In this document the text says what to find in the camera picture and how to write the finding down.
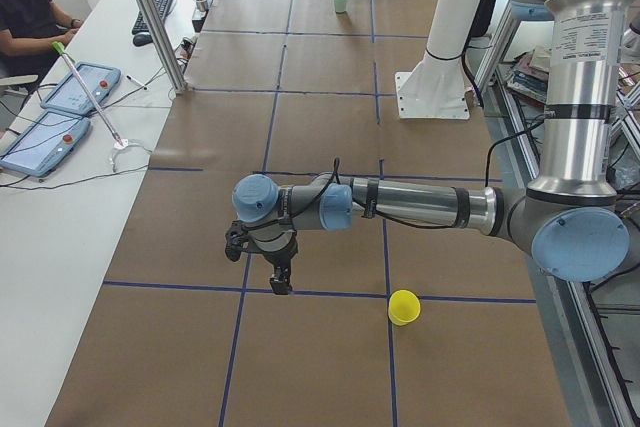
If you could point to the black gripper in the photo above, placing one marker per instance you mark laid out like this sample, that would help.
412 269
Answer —
278 259

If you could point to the yellow plastic cup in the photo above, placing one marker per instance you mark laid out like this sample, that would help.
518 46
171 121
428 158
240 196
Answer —
404 307

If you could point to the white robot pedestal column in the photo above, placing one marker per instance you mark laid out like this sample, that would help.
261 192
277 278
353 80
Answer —
435 88

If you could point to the upper blue teach pendant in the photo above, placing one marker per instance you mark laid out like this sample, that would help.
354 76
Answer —
69 97

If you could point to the aluminium frame post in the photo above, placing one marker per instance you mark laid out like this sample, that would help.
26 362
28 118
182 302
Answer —
163 45

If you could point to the blue teach pendant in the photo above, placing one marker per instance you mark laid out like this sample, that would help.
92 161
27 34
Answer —
44 145
69 97

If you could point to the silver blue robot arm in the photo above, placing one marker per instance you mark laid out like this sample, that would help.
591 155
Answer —
565 218

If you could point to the black computer keyboard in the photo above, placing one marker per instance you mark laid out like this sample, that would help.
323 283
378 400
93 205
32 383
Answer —
163 8

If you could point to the lower blue teach pendant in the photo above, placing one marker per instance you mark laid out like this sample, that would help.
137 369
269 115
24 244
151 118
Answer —
44 145

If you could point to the stack of magazines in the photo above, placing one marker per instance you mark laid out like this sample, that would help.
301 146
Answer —
529 76

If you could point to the pink rod with green tip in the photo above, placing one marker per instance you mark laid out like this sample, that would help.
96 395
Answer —
120 143

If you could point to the green plastic cup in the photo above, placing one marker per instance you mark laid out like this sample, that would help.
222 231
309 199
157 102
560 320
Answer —
340 6

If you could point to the seated person in black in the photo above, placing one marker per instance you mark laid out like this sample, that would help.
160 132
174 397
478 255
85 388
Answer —
29 28

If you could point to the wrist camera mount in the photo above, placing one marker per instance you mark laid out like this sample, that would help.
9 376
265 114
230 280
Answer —
237 241

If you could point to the black marker pen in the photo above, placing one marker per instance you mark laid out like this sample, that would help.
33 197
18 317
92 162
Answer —
136 82

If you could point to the black computer mouse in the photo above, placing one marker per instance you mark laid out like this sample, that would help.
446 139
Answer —
141 39

